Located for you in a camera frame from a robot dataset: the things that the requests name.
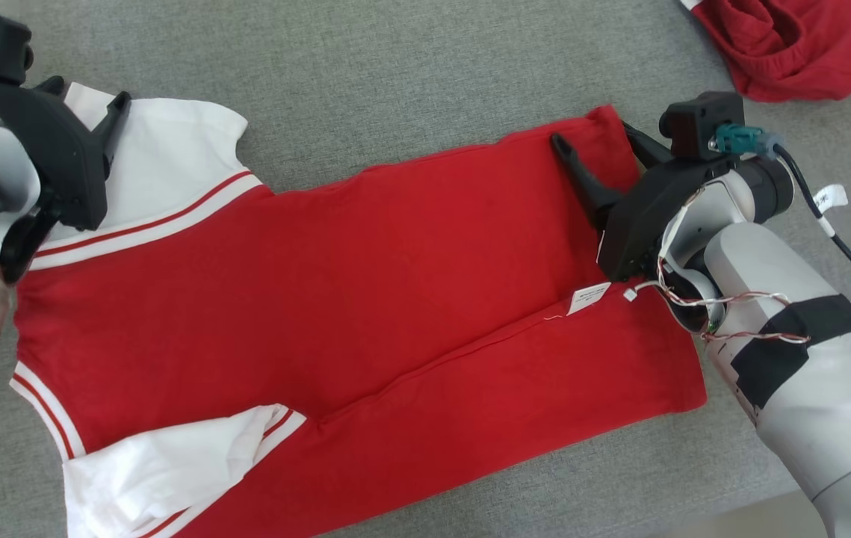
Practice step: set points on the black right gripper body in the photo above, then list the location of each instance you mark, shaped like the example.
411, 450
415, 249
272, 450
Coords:
642, 217

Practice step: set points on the black tape patch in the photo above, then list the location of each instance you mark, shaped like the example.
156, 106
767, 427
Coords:
776, 359

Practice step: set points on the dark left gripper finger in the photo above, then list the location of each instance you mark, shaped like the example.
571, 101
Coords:
113, 131
53, 84

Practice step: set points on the red white-sleeved shirt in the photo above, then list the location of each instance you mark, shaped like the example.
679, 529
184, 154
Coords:
320, 299

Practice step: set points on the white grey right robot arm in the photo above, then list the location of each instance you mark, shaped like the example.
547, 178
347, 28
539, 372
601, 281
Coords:
828, 418

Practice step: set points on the red shorts with white stripes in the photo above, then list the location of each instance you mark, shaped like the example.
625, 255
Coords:
806, 52

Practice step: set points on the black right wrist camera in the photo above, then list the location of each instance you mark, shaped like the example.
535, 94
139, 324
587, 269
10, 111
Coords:
698, 119

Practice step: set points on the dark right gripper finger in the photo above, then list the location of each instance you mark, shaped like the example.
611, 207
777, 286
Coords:
586, 183
649, 149

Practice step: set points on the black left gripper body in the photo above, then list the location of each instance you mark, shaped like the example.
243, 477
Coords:
70, 172

